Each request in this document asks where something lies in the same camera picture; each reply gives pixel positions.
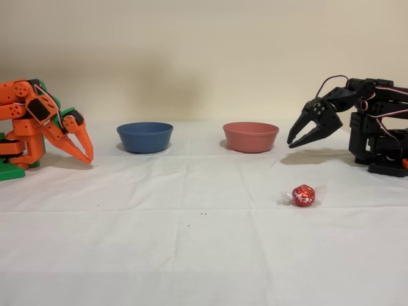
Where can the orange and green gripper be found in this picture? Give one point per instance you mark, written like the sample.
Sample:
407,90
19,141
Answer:
71,130

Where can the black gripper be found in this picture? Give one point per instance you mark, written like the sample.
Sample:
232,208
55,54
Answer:
320,117

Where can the red candy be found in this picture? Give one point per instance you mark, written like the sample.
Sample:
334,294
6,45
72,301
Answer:
304,196

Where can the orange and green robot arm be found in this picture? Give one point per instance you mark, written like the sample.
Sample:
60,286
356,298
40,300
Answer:
19,127

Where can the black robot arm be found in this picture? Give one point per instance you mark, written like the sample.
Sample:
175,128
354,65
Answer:
360,124

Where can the red bowl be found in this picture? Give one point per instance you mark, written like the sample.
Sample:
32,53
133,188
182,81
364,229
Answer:
250,138

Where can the blue bowl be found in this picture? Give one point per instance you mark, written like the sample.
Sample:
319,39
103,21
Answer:
145,138

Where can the white tablecloth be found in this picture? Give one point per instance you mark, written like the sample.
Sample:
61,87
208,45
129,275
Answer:
204,239

